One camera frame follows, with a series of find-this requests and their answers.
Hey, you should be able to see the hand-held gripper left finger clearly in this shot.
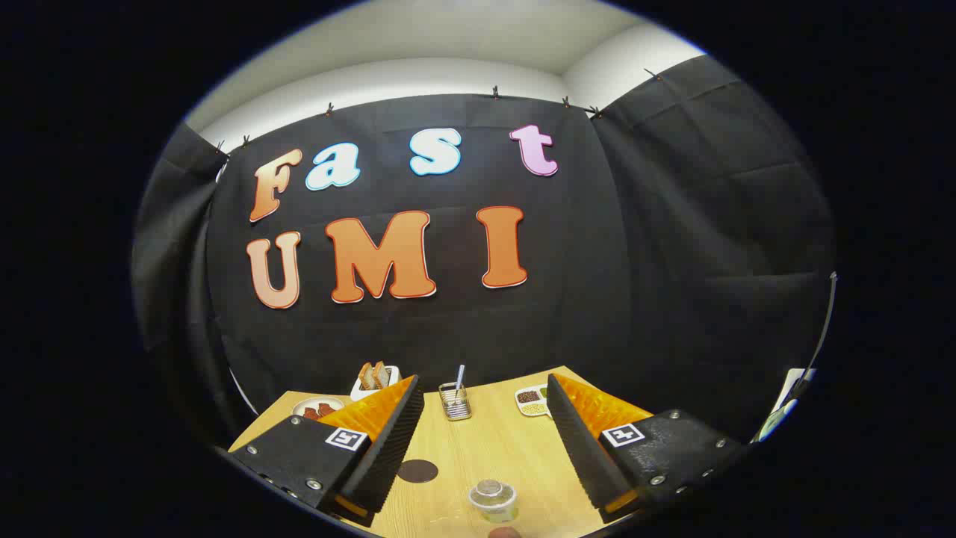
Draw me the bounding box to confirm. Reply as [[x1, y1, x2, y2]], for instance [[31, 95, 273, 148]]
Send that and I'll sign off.
[[228, 375, 425, 528]]

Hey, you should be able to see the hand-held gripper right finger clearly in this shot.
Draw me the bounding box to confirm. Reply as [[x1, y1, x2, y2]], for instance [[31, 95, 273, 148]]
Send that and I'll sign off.
[[547, 373, 748, 525]]

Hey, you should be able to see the clear plastic juice bottle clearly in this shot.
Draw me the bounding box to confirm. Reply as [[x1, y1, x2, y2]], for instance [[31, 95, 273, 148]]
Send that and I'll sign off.
[[468, 479, 519, 524]]

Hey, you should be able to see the white toaster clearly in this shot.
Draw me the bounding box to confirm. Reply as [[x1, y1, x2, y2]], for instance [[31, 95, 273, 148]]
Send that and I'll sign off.
[[350, 365, 401, 402]]

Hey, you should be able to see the white divided dish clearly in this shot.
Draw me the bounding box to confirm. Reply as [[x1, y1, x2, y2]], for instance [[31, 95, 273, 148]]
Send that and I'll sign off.
[[515, 384, 554, 418]]

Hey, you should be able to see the wooden table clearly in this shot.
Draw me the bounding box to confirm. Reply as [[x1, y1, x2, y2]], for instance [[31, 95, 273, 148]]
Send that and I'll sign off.
[[228, 365, 654, 538]]

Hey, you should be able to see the round white plate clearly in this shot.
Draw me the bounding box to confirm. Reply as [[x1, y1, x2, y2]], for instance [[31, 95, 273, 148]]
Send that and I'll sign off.
[[292, 397, 345, 421]]

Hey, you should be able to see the metal wire cutlery holder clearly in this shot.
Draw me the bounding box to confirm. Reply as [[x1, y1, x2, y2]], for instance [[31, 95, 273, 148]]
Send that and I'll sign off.
[[438, 383, 472, 421]]

